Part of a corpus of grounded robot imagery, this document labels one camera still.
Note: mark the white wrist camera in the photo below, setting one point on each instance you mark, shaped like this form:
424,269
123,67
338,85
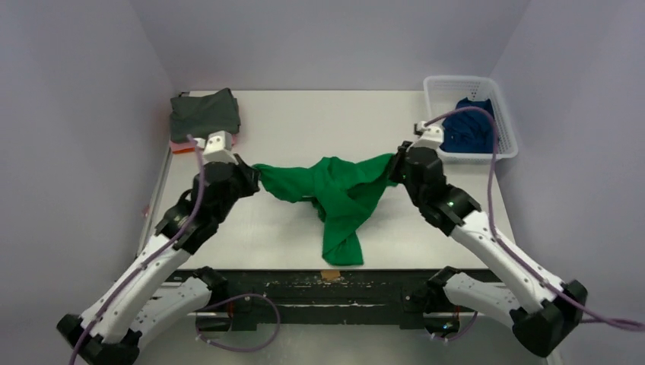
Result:
430,136
217,147

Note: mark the blue crumpled t-shirt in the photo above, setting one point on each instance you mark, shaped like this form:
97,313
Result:
467,132

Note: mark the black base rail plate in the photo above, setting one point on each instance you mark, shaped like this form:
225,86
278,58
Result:
403,298

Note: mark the pink folded t-shirt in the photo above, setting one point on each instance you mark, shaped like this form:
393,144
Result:
177,148

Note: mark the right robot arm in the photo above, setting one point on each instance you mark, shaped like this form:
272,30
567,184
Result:
539,307

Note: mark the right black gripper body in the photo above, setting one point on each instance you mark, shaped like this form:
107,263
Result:
401,166

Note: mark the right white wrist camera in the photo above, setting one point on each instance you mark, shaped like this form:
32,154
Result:
430,136

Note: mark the green t-shirt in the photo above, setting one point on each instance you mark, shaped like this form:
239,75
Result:
343,193

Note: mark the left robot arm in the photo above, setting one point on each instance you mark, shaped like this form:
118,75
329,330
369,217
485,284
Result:
115,329

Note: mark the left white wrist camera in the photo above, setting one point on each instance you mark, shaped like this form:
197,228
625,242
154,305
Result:
217,147

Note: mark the brown tape piece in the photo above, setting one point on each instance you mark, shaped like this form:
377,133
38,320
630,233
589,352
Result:
330,275

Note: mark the white plastic basket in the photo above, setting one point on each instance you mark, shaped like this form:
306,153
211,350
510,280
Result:
446,93

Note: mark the dark grey folded t-shirt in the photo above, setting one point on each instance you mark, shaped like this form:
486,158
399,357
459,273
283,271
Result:
202,116

